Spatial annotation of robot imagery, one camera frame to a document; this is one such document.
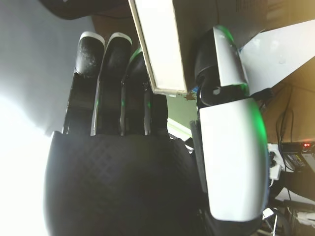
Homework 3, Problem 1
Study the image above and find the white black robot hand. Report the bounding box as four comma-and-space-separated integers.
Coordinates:
43, 26, 269, 236

